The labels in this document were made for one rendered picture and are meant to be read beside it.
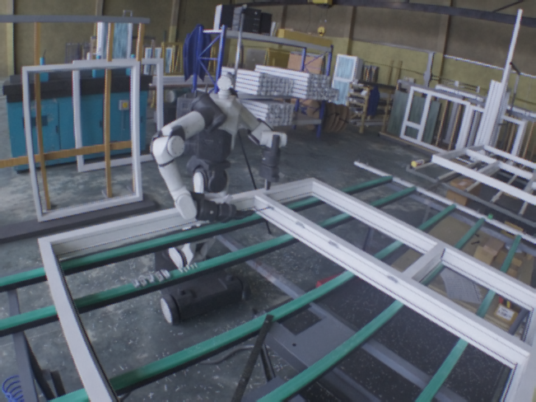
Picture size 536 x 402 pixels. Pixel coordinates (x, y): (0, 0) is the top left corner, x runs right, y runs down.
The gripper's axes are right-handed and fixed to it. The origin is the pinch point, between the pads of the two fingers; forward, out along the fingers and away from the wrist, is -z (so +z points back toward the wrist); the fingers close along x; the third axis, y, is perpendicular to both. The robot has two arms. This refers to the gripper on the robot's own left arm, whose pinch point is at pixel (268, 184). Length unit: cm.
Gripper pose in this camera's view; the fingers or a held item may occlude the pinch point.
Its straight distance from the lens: 174.1
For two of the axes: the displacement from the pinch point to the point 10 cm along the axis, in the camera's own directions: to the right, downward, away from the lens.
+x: 6.5, 3.7, -6.6
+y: 7.5, -1.7, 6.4
